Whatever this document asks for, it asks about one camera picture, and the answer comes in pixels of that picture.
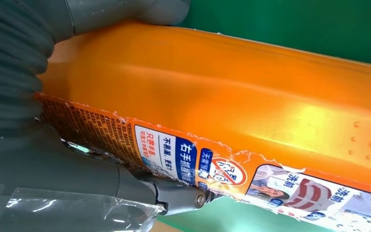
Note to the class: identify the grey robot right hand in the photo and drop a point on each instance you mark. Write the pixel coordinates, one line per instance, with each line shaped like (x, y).
(60, 185)

